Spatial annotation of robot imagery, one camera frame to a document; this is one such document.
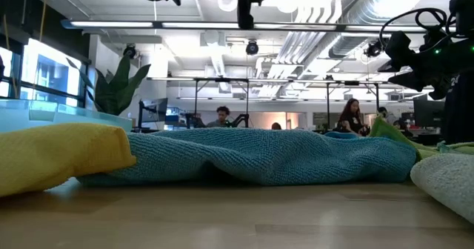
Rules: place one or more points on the black ceiling spotlight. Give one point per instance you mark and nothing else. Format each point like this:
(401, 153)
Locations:
(374, 49)
(129, 51)
(252, 48)

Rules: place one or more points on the large glass window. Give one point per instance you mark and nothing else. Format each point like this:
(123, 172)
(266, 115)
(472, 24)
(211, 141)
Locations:
(48, 71)

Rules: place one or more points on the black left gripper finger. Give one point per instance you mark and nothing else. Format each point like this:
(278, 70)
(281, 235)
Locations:
(245, 12)

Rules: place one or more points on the lime green microfiber towel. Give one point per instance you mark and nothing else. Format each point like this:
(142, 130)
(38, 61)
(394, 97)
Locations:
(385, 130)

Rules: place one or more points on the teal microfiber towel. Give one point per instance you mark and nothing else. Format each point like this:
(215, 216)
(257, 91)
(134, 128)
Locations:
(240, 156)

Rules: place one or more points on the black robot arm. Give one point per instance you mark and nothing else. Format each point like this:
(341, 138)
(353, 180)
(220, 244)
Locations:
(240, 121)
(194, 122)

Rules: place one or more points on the black computer monitor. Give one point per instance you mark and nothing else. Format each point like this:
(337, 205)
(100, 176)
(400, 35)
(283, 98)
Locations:
(153, 110)
(427, 113)

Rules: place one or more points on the black workstation frame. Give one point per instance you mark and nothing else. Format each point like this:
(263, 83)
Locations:
(196, 101)
(328, 104)

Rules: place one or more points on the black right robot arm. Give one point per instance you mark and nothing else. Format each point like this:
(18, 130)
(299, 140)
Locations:
(455, 60)

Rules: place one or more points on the long ceiling light bar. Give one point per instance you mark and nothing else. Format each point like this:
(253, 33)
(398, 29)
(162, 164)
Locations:
(111, 24)

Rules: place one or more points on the yellow microfiber towel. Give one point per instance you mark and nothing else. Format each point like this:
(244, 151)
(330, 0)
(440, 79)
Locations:
(55, 156)

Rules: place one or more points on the pale green microfiber towel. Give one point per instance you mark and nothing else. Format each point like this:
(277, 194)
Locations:
(448, 182)

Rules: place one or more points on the silver ventilation duct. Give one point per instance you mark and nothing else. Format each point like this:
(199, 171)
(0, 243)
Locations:
(366, 8)

